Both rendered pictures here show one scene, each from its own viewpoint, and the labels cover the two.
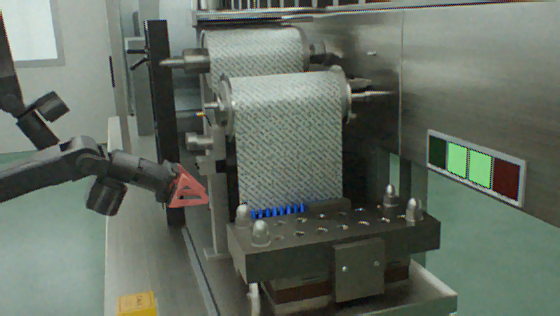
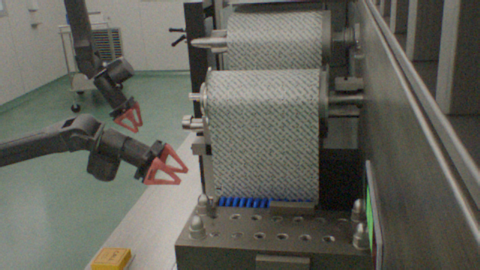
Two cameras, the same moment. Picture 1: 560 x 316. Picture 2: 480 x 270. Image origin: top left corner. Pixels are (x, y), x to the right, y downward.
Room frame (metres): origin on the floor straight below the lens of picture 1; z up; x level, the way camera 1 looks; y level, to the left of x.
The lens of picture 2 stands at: (0.21, -0.45, 1.56)
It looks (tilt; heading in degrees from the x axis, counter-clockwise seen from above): 21 degrees down; 29
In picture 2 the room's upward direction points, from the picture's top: 4 degrees counter-clockwise
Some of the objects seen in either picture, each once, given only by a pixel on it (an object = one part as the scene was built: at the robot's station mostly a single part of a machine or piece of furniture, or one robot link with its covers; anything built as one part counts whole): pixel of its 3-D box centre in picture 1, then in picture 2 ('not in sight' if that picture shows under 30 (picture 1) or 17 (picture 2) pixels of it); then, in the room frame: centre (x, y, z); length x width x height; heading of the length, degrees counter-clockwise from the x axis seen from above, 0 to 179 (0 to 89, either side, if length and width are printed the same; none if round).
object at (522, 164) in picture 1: (469, 163); (371, 216); (0.84, -0.31, 1.18); 0.25 x 0.01 x 0.07; 17
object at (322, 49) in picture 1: (312, 53); (344, 37); (1.45, -0.10, 1.33); 0.07 x 0.07 x 0.07; 17
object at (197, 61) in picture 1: (196, 61); (223, 42); (1.36, 0.20, 1.33); 0.06 x 0.06 x 0.06; 17
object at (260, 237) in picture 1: (260, 231); (196, 226); (0.91, 0.04, 1.05); 0.04 x 0.04 x 0.04
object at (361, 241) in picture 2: (414, 207); (362, 233); (1.00, -0.26, 1.05); 0.04 x 0.04 x 0.04
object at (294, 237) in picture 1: (332, 235); (280, 240); (1.00, -0.10, 1.00); 0.40 x 0.16 x 0.06; 107
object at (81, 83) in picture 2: not in sight; (92, 58); (4.42, 3.68, 0.51); 0.91 x 0.58 x 1.02; 41
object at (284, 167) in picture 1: (291, 170); (264, 166); (1.10, -0.02, 1.11); 0.23 x 0.01 x 0.18; 107
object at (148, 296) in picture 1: (136, 307); (111, 259); (0.91, 0.29, 0.91); 0.07 x 0.07 x 0.02; 17
